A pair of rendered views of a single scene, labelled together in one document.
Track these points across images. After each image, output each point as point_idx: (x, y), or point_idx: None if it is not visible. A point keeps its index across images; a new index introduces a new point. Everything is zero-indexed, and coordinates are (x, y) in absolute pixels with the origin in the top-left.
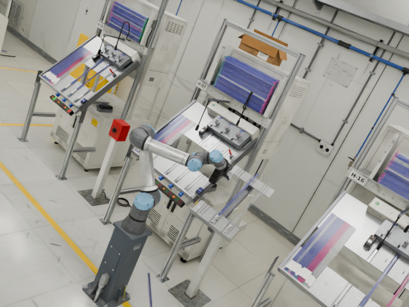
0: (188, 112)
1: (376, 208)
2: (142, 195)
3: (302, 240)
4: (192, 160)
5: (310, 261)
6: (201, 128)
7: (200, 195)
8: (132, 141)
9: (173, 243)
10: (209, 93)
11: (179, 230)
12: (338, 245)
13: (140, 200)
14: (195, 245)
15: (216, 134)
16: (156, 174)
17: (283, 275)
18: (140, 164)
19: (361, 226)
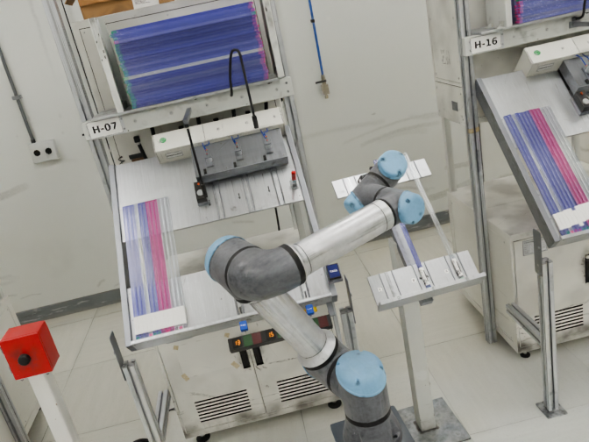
0: (129, 192)
1: (544, 59)
2: (348, 367)
3: (528, 181)
4: (407, 200)
5: (569, 192)
6: (187, 193)
7: (342, 276)
8: (267, 289)
9: (304, 401)
10: (135, 128)
11: (300, 373)
12: (564, 143)
13: (366, 375)
14: None
15: (226, 177)
16: (175, 342)
17: (562, 245)
18: (280, 323)
19: (548, 98)
